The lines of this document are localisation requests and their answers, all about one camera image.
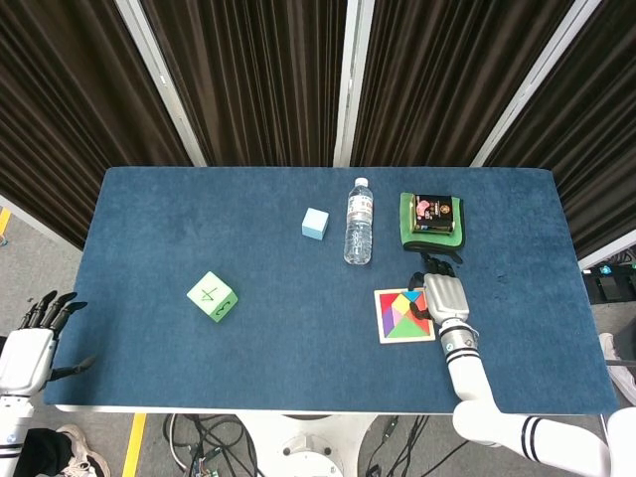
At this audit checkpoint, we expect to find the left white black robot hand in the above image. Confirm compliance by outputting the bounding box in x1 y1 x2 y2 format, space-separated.
0 291 97 397

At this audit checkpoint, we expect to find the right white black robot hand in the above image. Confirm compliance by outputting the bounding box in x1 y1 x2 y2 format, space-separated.
407 252 471 327

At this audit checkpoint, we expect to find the orange triangle tangram piece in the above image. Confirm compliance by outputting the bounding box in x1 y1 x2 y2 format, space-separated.
409 296 432 337

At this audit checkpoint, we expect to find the green triangle tangram piece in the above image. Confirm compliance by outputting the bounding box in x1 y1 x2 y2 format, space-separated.
385 316 430 341

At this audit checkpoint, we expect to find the green black-edged cloth pouch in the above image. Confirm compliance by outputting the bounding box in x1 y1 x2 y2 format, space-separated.
399 192 467 264

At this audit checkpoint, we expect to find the black printed snack box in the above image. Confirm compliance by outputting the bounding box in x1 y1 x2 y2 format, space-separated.
410 194 457 236

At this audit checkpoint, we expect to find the clear plastic water bottle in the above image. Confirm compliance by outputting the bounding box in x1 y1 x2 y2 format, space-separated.
342 177 375 266

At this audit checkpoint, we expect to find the light blue foam cube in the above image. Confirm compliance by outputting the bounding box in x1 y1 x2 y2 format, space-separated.
301 207 331 240

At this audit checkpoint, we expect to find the black device with cyan lights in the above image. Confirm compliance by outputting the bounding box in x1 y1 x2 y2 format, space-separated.
581 262 636 304

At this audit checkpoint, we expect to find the blue felt table mat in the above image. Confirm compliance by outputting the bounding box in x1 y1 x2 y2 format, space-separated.
42 166 620 416

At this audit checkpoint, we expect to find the green white numbered cube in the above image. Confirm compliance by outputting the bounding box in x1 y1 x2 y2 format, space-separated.
186 270 239 325

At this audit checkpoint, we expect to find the dark brown curtain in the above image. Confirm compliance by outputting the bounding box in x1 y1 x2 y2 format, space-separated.
350 0 576 168
484 0 636 259
141 0 348 168
0 0 194 249

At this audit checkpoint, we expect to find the colourful tangram puzzle board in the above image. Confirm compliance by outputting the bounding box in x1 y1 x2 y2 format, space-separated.
374 286 437 345

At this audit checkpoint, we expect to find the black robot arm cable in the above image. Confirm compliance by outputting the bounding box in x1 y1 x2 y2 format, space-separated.
427 439 471 476

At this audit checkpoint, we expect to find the black floor cable bundle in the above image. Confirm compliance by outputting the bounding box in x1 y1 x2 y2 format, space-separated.
163 413 267 477
362 413 433 477

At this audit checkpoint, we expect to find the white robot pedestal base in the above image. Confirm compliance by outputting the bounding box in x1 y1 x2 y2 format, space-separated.
238 412 380 477

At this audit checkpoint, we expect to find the white partition frame post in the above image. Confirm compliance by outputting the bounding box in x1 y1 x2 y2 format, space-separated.
469 0 613 168
332 0 375 168
113 0 208 168

